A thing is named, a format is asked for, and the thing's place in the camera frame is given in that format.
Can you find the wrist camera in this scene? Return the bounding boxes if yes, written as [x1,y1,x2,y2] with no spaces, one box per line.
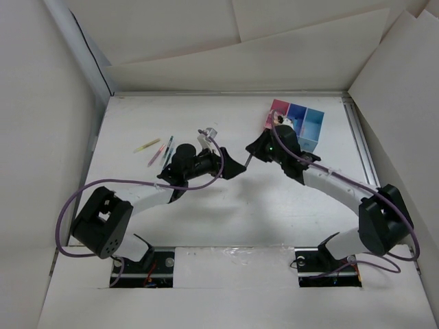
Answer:
[197,127,217,151]
[277,115,294,130]

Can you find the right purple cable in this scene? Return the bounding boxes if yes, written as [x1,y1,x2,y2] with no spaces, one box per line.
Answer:
[270,108,421,278]

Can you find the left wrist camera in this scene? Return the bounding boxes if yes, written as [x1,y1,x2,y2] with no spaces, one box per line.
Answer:
[197,127,217,151]

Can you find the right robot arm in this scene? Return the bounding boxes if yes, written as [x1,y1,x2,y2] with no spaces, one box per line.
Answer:
[246,125,419,270]

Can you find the pink purple highlighter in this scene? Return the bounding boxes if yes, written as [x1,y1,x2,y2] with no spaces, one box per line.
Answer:
[147,144,166,167]

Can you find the green cap gel pen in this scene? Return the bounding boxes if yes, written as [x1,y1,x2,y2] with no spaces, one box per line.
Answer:
[161,135,174,167]

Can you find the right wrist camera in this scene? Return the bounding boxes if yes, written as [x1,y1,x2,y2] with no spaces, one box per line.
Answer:
[277,115,294,130]

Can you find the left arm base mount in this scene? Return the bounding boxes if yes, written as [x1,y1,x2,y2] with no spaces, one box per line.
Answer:
[109,234,176,289]

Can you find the purple cable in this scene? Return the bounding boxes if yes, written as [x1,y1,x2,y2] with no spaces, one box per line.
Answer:
[56,129,227,287]
[270,108,421,278]

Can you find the light blue drawer box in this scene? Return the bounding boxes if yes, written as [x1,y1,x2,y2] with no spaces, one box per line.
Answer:
[296,108,324,152]

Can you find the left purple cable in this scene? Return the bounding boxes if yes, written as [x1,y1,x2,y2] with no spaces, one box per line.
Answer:
[56,129,227,287]

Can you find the yellow highlighter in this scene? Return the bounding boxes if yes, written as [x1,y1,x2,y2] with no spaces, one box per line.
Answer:
[133,138,161,154]

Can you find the purple drawer box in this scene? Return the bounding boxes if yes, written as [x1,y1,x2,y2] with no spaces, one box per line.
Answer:
[287,103,307,134]

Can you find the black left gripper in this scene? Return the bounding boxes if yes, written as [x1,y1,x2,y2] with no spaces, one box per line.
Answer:
[184,144,245,181]

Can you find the pink drawer box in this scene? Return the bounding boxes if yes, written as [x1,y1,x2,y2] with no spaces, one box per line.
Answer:
[263,99,290,129]

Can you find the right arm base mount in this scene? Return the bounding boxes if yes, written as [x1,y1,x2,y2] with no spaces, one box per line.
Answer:
[289,234,362,288]

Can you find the orange highlighter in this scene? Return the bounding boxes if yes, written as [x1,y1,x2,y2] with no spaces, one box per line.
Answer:
[244,154,253,168]

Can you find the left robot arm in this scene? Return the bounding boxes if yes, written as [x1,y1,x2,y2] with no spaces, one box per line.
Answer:
[71,144,246,272]

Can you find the aluminium rail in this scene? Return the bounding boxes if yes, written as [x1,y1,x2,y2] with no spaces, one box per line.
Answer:
[342,97,381,186]

